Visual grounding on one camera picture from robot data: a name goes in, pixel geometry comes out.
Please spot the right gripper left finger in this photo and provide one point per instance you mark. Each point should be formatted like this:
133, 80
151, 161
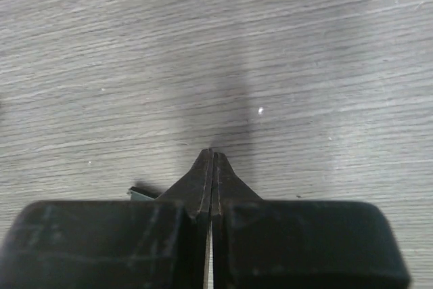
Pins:
194, 191

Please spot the black battery cover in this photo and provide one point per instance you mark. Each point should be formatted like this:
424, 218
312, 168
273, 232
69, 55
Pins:
139, 194

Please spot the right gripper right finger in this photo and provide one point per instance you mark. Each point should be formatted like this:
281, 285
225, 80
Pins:
226, 185

